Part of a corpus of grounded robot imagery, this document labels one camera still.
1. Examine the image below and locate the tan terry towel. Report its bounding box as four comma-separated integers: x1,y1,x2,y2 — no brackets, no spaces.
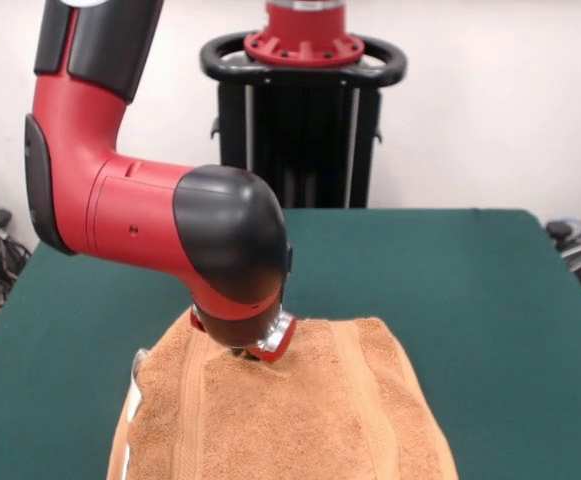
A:
105,314,460,480

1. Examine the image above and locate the white round object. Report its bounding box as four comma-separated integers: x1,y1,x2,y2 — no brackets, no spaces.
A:
559,238,581,274

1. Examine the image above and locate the small black power adapter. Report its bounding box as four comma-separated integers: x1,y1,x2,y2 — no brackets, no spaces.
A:
545,220,575,240

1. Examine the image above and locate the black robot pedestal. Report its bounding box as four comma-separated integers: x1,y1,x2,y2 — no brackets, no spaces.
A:
199,30,409,210

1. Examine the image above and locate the dark green table cloth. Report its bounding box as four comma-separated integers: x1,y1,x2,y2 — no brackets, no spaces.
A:
0,208,581,480

